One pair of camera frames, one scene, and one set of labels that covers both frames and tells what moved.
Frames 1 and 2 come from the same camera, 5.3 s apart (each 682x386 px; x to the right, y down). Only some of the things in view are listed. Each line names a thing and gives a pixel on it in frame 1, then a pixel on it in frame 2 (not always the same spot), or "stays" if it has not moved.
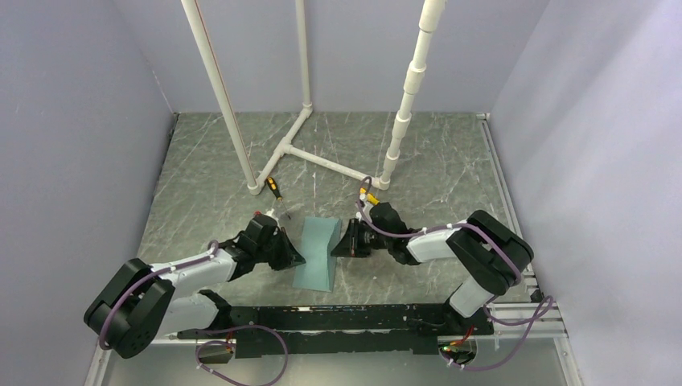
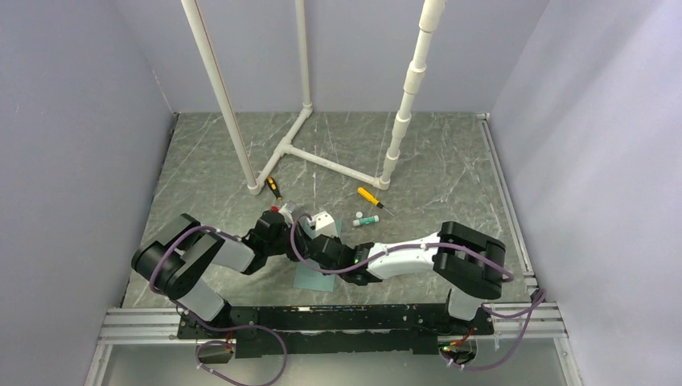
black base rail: (318, 330) stays
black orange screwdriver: (271, 182) stays
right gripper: (350, 245) to (334, 239)
